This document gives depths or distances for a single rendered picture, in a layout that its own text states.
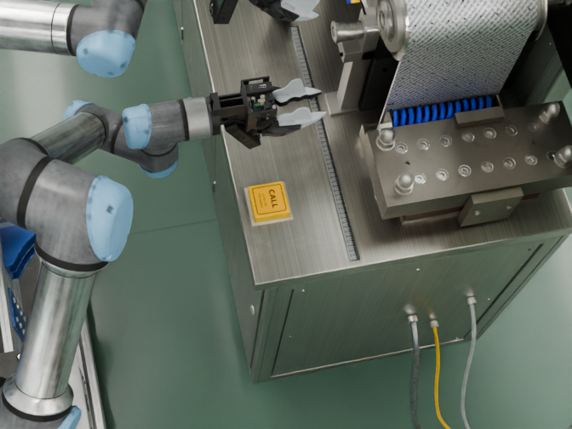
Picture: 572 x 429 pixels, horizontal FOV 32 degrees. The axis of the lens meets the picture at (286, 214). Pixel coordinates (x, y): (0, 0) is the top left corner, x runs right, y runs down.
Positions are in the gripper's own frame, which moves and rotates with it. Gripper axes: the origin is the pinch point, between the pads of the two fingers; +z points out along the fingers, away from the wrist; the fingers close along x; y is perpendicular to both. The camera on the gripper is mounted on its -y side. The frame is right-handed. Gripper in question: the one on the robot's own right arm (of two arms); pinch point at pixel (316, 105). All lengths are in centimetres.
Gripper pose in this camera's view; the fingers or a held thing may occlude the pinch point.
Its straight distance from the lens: 188.3
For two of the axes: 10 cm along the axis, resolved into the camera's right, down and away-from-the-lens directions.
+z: 9.7, -1.7, 1.5
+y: 0.8, -4.0, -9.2
